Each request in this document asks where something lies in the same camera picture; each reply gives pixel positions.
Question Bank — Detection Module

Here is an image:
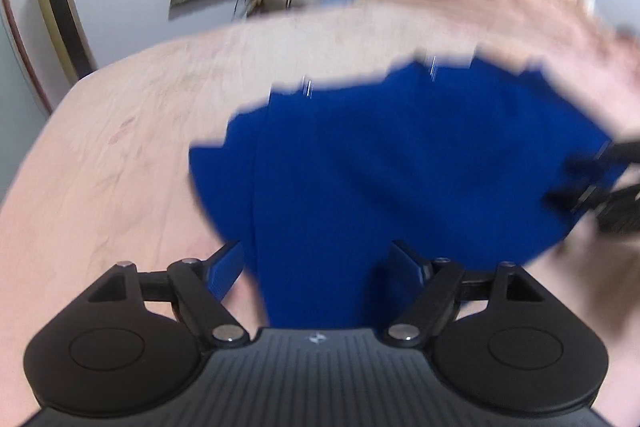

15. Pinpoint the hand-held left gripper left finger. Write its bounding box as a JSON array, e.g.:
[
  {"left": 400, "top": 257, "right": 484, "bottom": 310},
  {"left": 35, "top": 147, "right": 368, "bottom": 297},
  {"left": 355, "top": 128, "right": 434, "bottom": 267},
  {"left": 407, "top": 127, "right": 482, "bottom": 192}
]
[{"left": 87, "top": 239, "right": 250, "bottom": 349}]

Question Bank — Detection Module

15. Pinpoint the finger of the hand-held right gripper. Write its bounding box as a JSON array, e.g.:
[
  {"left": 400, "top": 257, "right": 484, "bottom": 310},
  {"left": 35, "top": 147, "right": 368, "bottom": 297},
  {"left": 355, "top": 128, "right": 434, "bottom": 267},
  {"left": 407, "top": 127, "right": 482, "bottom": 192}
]
[
  {"left": 567, "top": 139, "right": 640, "bottom": 188},
  {"left": 544, "top": 183, "right": 640, "bottom": 236}
]

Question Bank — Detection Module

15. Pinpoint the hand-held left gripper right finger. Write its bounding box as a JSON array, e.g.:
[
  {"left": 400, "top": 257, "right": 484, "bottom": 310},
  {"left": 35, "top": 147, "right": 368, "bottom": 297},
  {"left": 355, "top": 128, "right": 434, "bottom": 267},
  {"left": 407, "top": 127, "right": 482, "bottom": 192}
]
[{"left": 385, "top": 240, "right": 546, "bottom": 349}]

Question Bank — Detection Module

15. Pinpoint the blue beaded sweater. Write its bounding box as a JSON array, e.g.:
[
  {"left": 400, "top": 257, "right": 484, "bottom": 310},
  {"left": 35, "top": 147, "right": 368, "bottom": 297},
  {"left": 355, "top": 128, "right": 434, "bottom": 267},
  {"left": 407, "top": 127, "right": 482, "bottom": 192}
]
[{"left": 188, "top": 56, "right": 630, "bottom": 329}]

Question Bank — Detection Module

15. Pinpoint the bed with pink sheet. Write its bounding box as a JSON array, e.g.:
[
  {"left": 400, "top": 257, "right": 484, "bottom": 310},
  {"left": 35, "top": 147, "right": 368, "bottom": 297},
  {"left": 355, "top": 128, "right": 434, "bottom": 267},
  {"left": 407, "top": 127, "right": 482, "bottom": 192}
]
[{"left": 0, "top": 0, "right": 640, "bottom": 427}]

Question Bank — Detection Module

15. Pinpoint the gold tower air conditioner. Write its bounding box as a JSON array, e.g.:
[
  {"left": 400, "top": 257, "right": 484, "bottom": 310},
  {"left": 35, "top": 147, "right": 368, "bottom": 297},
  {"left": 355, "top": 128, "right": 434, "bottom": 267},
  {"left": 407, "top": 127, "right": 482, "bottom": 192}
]
[{"left": 26, "top": 0, "right": 98, "bottom": 82}]

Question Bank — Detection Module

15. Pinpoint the frosted glass door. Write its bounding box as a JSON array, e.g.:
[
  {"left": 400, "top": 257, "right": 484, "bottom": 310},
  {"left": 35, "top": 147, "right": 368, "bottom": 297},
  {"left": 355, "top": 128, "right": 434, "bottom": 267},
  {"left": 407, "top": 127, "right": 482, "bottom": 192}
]
[{"left": 0, "top": 0, "right": 55, "bottom": 208}]

